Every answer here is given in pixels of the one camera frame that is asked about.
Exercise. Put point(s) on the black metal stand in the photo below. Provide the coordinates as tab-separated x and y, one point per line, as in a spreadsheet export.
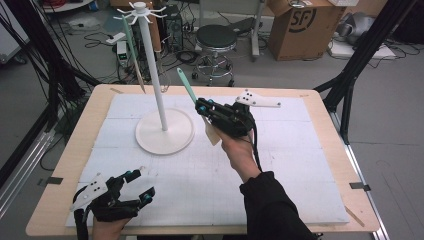
50	66
360	56

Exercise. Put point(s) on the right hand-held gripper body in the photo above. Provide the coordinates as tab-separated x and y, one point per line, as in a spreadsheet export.
233	118

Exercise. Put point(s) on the white power strip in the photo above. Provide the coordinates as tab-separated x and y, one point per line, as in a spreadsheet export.
115	38

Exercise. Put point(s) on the person's left hand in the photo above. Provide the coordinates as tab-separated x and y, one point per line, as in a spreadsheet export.
110	230

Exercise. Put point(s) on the brown cardboard box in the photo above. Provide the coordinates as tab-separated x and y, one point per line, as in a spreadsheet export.
301	33

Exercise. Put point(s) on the grey rounded device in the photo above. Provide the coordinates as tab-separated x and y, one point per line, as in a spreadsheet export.
355	28

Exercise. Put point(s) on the white utensil rack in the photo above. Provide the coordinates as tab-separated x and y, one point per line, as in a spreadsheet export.
163	130

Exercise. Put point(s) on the thin wooden stick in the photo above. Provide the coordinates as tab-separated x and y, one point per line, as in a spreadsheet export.
354	216

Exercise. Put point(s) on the white metal post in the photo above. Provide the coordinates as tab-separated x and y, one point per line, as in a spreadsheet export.
256	33

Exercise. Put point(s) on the black round stool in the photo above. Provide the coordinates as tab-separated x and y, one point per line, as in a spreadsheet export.
216	38

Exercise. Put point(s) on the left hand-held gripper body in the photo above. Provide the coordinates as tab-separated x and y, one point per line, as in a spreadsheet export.
110	203

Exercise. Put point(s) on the black tape strip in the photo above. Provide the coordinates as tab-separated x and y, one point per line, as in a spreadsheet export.
360	186
51	181

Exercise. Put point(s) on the aluminium rail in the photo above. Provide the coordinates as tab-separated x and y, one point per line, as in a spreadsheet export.
363	186
23	170

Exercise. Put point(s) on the white device with green display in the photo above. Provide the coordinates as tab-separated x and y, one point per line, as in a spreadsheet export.
120	53

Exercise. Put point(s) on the black computer tower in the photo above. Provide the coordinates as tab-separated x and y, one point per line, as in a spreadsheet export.
175	30

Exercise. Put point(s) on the white gridded foam mat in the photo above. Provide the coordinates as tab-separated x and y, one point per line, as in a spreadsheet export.
283	150

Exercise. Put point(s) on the person's right hand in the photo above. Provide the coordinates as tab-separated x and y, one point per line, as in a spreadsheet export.
238	156

